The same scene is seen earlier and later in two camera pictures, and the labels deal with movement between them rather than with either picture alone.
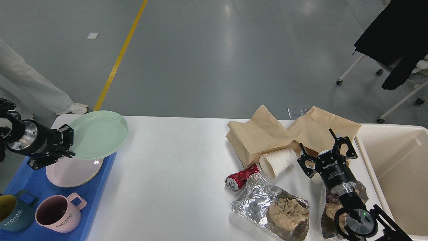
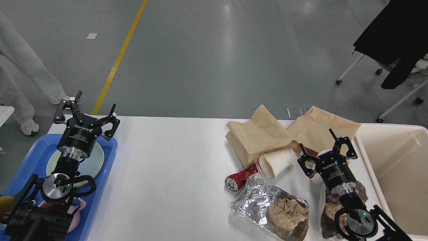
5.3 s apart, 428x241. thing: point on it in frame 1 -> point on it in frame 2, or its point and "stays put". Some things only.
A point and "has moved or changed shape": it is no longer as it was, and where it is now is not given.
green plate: (97, 133) has moved or changed shape
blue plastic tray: (36, 181) stays put
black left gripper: (29, 138) -> (78, 139)
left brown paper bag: (263, 132) stays put
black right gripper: (332, 166) stays put
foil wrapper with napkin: (286, 216) stays put
